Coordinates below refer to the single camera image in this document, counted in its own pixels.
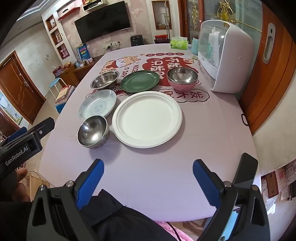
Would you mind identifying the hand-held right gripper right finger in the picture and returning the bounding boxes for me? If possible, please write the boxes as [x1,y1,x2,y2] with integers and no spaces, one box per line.
[193,152,271,241]

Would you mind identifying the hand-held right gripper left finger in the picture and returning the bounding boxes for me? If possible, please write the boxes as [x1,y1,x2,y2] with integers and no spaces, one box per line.
[27,159,105,241]

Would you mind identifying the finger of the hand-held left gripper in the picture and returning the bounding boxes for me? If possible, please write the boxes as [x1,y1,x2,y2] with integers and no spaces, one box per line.
[27,117,55,140]
[3,127,28,145]

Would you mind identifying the small round steel bowl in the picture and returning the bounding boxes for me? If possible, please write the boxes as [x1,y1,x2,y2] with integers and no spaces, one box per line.
[77,115,110,149]

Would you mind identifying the blue patterned porcelain plate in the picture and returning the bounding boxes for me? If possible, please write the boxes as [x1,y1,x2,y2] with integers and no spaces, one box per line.
[78,89,117,119]

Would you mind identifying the flat-bottomed steel basin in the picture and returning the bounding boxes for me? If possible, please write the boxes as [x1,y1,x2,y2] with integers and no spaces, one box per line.
[90,70,120,90]

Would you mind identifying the white paper plate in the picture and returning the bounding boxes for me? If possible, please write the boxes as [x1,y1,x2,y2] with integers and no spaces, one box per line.
[112,91,183,148]

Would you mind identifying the green plate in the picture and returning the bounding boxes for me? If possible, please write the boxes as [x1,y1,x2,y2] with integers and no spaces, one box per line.
[120,71,160,93]

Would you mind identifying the pink bowl with steel lining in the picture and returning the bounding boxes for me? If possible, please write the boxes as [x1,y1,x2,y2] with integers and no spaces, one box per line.
[167,67,199,91]

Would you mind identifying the person's left hand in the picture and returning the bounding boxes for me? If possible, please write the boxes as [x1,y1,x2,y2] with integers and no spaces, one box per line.
[10,167,32,202]

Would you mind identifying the stack of books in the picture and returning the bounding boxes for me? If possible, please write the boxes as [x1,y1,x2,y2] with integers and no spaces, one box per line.
[55,85,76,104]

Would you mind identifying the brown wooden room door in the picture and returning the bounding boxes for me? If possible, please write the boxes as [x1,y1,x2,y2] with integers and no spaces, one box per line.
[0,50,47,124]

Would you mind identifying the blue stool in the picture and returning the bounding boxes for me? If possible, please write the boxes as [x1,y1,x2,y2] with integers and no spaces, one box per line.
[49,77,61,98]

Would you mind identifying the person's dark trousers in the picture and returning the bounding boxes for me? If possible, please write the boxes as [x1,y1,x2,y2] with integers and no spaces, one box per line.
[87,189,177,241]

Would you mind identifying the printed pink tablecloth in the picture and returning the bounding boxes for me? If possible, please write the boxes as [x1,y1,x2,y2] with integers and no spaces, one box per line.
[38,43,260,220]

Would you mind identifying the wooden cabinet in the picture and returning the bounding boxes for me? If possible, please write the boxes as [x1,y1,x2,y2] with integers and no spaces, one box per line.
[53,57,104,87]

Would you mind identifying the pink fluffy cloth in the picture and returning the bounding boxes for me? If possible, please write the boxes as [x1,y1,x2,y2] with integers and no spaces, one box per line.
[155,221,185,241]

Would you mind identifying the colourful blue box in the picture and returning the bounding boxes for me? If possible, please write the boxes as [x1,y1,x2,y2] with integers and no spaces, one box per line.
[75,43,90,61]

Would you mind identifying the orange wooden door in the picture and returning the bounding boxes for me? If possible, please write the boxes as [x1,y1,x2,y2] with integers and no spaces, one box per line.
[238,5,296,135]

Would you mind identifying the red floating shelf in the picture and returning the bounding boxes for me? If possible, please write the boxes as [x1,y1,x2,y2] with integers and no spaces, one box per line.
[58,7,80,21]

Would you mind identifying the white dish sterilizer cabinet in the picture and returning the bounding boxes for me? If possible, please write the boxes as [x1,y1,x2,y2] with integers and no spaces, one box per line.
[198,20,255,93]

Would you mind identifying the small black appliance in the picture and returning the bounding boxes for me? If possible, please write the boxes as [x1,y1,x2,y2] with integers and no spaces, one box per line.
[130,35,145,47]

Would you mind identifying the white floating shelf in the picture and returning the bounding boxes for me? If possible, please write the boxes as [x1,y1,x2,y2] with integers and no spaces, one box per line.
[83,0,104,12]

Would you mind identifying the teal jar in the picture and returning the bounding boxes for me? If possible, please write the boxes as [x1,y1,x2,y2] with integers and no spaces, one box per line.
[192,37,200,55]

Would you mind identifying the green tissue box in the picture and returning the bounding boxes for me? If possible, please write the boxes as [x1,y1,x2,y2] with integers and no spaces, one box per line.
[170,37,189,50]

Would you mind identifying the silver door lock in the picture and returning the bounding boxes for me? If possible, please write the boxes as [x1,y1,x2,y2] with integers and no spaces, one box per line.
[262,22,276,65]

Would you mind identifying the metal pole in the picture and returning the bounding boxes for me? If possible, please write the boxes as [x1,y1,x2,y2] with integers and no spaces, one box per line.
[162,0,172,44]

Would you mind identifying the gold ornament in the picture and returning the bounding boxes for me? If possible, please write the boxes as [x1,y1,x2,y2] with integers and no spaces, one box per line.
[214,0,238,24]

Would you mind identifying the colourful wall chart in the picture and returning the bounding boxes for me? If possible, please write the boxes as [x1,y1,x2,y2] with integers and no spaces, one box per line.
[0,90,23,126]

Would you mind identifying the paper notes on wall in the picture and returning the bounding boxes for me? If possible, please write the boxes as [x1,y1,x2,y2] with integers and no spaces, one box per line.
[261,160,296,216]

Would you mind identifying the white wall niche shelves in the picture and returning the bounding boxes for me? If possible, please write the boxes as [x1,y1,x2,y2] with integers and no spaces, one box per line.
[45,14,71,61]

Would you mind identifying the black wall television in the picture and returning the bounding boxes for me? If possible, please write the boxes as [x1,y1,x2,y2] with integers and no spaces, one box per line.
[74,1,131,44]

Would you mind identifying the wood-framed wall niche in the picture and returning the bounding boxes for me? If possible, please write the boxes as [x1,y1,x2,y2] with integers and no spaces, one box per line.
[151,0,173,30]

